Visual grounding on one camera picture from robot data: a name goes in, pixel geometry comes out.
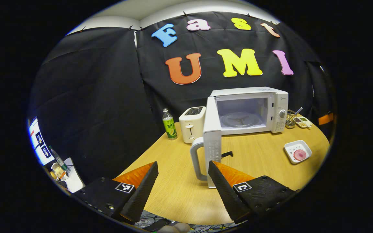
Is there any white microwave oven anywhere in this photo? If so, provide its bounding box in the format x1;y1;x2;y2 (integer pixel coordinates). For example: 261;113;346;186
190;87;289;189

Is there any green label drink bottle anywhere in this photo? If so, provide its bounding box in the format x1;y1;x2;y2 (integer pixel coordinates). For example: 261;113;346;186
162;108;178;140

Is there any clear bottle with green cap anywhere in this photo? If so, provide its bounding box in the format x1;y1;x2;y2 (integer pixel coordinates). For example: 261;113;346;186
48;146;71;173

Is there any metal wire basket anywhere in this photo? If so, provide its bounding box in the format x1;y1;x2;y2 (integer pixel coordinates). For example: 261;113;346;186
285;110;299;129

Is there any glass microwave turntable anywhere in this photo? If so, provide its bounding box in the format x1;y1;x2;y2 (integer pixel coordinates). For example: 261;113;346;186
220;112;260;128

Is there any white square dish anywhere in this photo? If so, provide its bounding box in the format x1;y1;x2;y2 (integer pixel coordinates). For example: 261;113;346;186
284;140;312;165

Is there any black backdrop cloth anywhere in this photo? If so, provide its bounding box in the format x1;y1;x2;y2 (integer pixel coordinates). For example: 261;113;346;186
28;11;336;185

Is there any computer monitor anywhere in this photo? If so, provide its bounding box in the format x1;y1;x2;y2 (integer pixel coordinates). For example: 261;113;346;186
28;117;56;166

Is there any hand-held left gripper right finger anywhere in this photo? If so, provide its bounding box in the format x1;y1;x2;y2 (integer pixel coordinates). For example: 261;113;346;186
208;160;299;224

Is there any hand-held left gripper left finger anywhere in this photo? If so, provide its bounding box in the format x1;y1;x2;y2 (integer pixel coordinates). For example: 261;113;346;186
75;161;159;224

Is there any white toaster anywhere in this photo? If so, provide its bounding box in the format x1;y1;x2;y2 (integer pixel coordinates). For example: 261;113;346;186
179;106;207;144

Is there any white divided bean tray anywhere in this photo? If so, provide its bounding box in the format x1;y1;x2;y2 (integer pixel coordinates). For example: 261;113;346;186
295;116;312;129

